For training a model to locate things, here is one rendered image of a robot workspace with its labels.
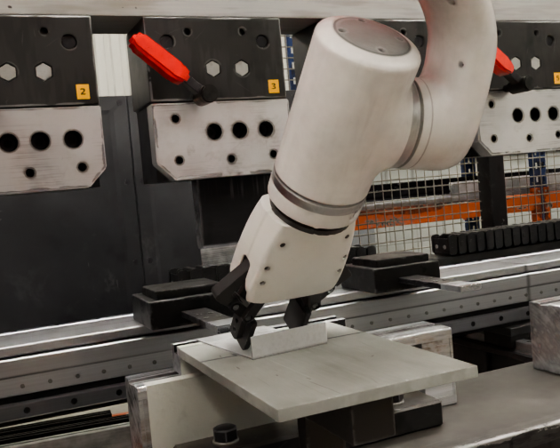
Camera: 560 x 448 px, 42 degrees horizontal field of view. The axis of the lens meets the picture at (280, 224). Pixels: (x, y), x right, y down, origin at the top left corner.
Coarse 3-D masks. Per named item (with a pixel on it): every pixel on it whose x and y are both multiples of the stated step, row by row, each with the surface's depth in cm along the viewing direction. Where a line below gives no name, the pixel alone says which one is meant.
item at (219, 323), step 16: (144, 288) 103; (160, 288) 100; (176, 288) 98; (192, 288) 99; (208, 288) 100; (144, 304) 98; (160, 304) 96; (176, 304) 97; (192, 304) 98; (208, 304) 99; (144, 320) 99; (160, 320) 96; (176, 320) 97; (192, 320) 93; (208, 320) 88; (224, 320) 88
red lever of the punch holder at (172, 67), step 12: (132, 36) 68; (144, 36) 68; (132, 48) 69; (144, 48) 68; (156, 48) 69; (144, 60) 70; (156, 60) 69; (168, 60) 69; (168, 72) 69; (180, 72) 70; (192, 84) 71; (204, 96) 70; (216, 96) 71
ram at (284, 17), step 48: (0, 0) 67; (48, 0) 69; (96, 0) 70; (144, 0) 72; (192, 0) 74; (240, 0) 76; (288, 0) 78; (336, 0) 81; (384, 0) 83; (528, 0) 92
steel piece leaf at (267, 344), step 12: (312, 324) 71; (324, 324) 72; (252, 336) 68; (264, 336) 69; (276, 336) 69; (288, 336) 70; (300, 336) 71; (312, 336) 71; (324, 336) 72; (228, 348) 73; (240, 348) 72; (252, 348) 68; (264, 348) 69; (276, 348) 69; (288, 348) 70; (300, 348) 71
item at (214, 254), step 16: (240, 176) 80; (256, 176) 80; (208, 192) 78; (224, 192) 79; (240, 192) 80; (256, 192) 80; (208, 208) 78; (224, 208) 79; (240, 208) 80; (208, 224) 78; (224, 224) 79; (240, 224) 80; (208, 240) 78; (224, 240) 79; (208, 256) 79; (224, 256) 80
